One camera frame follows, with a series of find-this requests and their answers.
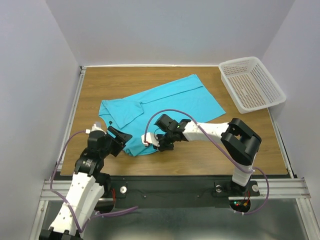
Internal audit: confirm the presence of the turquoise t shirt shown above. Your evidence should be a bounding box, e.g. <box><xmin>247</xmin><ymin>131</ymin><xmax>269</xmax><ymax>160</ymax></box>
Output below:
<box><xmin>98</xmin><ymin>74</ymin><xmax>226</xmax><ymax>157</ymax></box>

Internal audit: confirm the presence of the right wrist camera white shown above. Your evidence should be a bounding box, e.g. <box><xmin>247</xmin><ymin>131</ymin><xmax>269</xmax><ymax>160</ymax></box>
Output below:
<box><xmin>141</xmin><ymin>132</ymin><xmax>160</xmax><ymax>147</ymax></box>

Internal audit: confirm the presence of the right aluminium frame rail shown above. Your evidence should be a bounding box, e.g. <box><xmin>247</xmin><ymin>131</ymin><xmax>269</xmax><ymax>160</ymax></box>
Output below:
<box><xmin>267</xmin><ymin>108</ymin><xmax>297</xmax><ymax>179</ymax></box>

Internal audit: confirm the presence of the aluminium frame rail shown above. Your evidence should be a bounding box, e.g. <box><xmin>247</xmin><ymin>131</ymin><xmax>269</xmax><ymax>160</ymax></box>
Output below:
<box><xmin>57</xmin><ymin>66</ymin><xmax>87</xmax><ymax>161</ymax></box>
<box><xmin>267</xmin><ymin>108</ymin><xmax>297</xmax><ymax>179</ymax></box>
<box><xmin>40</xmin><ymin>178</ymin><xmax>311</xmax><ymax>201</ymax></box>

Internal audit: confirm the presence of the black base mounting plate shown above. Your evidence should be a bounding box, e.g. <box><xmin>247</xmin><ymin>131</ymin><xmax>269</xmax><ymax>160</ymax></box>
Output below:
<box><xmin>98</xmin><ymin>175</ymin><xmax>260</xmax><ymax>209</ymax></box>

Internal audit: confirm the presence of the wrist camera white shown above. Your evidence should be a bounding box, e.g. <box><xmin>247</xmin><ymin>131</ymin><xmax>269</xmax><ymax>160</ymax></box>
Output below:
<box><xmin>141</xmin><ymin>132</ymin><xmax>160</xmax><ymax>147</ymax></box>
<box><xmin>85</xmin><ymin>121</ymin><xmax>106</xmax><ymax>134</ymax></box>

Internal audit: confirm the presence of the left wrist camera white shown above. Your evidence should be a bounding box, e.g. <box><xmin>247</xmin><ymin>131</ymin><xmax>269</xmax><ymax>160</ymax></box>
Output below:
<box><xmin>85</xmin><ymin>121</ymin><xmax>106</xmax><ymax>134</ymax></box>

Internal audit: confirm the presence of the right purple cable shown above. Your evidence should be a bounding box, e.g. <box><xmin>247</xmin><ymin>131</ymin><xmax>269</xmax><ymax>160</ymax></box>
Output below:
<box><xmin>144</xmin><ymin>108</ymin><xmax>271</xmax><ymax>216</ymax></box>

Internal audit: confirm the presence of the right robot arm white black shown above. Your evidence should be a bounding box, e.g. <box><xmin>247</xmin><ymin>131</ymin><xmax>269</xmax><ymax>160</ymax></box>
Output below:
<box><xmin>146</xmin><ymin>114</ymin><xmax>262</xmax><ymax>192</ymax></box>

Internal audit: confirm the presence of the white plastic basket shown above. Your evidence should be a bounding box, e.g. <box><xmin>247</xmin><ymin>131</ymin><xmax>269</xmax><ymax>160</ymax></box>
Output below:
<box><xmin>218</xmin><ymin>56</ymin><xmax>286</xmax><ymax>114</ymax></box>

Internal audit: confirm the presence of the left aluminium frame rail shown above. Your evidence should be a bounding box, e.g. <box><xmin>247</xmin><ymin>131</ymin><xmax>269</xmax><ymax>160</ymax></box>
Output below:
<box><xmin>57</xmin><ymin>66</ymin><xmax>87</xmax><ymax>161</ymax></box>

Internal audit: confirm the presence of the front aluminium frame rail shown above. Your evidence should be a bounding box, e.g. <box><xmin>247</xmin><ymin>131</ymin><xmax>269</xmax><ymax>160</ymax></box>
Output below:
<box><xmin>40</xmin><ymin>178</ymin><xmax>311</xmax><ymax>201</ymax></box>

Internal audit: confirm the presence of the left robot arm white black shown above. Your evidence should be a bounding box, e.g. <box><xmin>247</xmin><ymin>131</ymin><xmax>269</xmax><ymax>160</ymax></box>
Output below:
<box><xmin>38</xmin><ymin>122</ymin><xmax>137</xmax><ymax>240</ymax></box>

